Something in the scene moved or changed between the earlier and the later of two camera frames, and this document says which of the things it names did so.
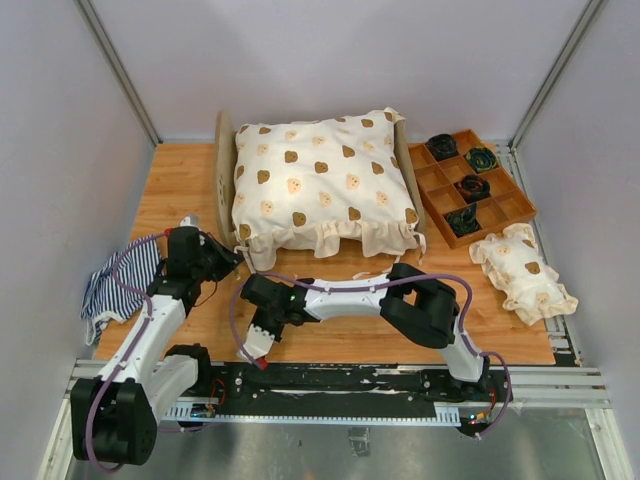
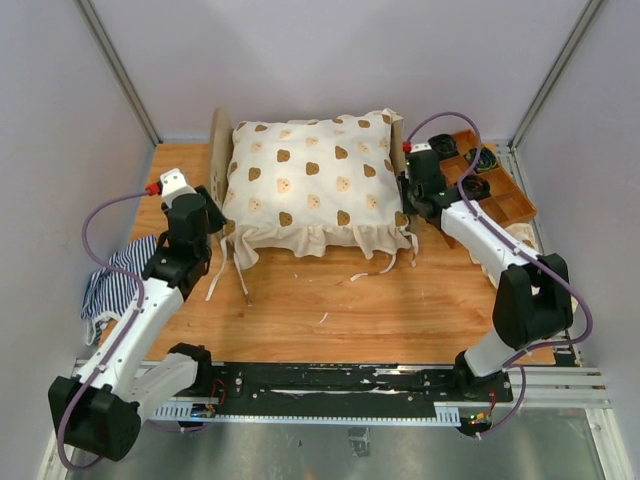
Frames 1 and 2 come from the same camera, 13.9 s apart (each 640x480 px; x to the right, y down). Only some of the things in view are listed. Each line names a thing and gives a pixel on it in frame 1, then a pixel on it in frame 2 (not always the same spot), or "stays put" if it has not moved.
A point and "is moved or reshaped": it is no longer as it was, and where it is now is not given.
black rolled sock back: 442,146 stays put
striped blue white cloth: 119,289 stays put
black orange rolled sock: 473,187 stays put
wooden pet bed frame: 224,167 is moved or reshaped
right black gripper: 273,331 to 403,180
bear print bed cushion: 330,186 stays put
